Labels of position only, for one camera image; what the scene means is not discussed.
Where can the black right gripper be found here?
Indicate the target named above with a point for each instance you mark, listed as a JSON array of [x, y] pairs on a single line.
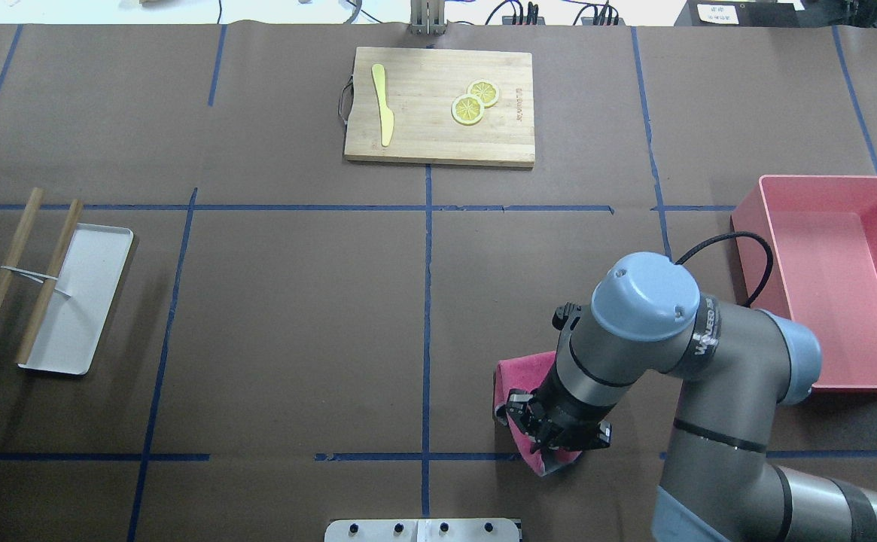
[[561, 412]]

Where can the pink and grey cloth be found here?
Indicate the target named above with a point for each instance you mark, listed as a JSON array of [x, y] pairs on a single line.
[[526, 373]]

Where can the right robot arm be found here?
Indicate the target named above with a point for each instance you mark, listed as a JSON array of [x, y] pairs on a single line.
[[737, 366]]

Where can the lemon slice lower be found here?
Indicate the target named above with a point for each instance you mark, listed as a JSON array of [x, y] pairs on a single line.
[[467, 110]]

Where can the lemon slice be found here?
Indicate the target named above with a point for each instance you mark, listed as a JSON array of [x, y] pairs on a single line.
[[486, 91], [467, 110]]

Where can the wooden cutting board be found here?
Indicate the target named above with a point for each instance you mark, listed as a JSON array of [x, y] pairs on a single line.
[[421, 86]]

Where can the lemon slice upper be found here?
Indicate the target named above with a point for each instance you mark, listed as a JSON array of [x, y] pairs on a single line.
[[486, 91]]

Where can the yellow plastic knife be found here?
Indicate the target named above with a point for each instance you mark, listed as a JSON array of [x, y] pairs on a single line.
[[386, 115]]

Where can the pink plastic bin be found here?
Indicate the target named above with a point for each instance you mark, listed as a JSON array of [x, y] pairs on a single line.
[[823, 234]]

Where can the white rectangular tray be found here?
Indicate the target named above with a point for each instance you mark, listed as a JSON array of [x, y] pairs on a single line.
[[74, 322]]

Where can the wooden rack rod inner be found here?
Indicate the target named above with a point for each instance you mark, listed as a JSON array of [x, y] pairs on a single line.
[[49, 284]]

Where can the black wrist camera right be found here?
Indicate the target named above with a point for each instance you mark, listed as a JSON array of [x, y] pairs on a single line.
[[566, 316]]

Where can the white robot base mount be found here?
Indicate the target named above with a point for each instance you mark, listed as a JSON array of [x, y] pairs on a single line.
[[425, 529]]

